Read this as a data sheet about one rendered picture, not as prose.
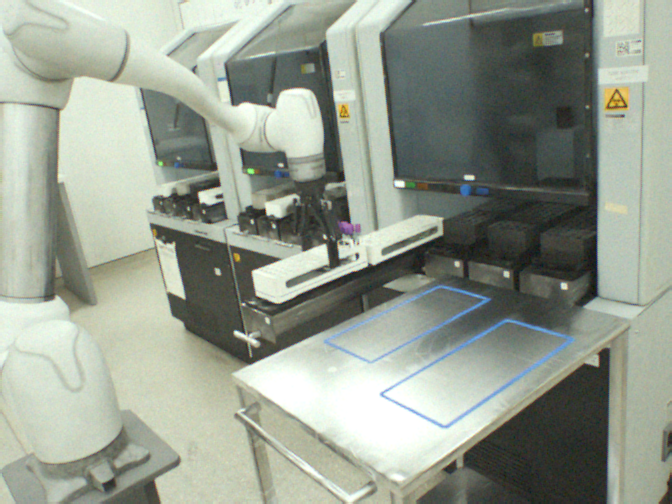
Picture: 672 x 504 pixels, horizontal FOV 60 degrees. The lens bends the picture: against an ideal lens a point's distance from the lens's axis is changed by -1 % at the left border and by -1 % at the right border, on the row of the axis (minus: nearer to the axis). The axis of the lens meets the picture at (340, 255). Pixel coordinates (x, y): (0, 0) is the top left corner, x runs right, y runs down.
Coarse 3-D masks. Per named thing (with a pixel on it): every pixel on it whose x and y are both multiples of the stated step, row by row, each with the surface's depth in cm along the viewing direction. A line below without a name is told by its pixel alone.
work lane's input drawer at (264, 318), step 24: (432, 240) 169; (384, 264) 157; (408, 264) 162; (312, 288) 149; (336, 288) 146; (360, 288) 151; (264, 312) 137; (288, 312) 137; (312, 312) 142; (240, 336) 140; (264, 336) 140
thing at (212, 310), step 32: (192, 32) 304; (224, 160) 250; (224, 192) 259; (160, 224) 303; (192, 224) 273; (224, 224) 257; (192, 256) 285; (224, 256) 258; (192, 288) 297; (224, 288) 268; (192, 320) 310; (224, 320) 279
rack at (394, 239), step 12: (420, 216) 177; (432, 216) 175; (384, 228) 170; (396, 228) 169; (408, 228) 167; (420, 228) 166; (432, 228) 176; (372, 240) 161; (384, 240) 160; (396, 240) 160; (408, 240) 169; (420, 240) 167; (372, 252) 155; (384, 252) 167; (396, 252) 161; (372, 264) 156
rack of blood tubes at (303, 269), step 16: (304, 256) 150; (320, 256) 148; (256, 272) 142; (272, 272) 140; (288, 272) 139; (304, 272) 153; (320, 272) 152; (336, 272) 148; (256, 288) 143; (272, 288) 137; (288, 288) 138; (304, 288) 142
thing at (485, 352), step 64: (384, 320) 121; (448, 320) 117; (512, 320) 113; (576, 320) 110; (256, 384) 103; (320, 384) 100; (384, 384) 97; (448, 384) 95; (512, 384) 92; (256, 448) 111; (384, 448) 81; (448, 448) 80
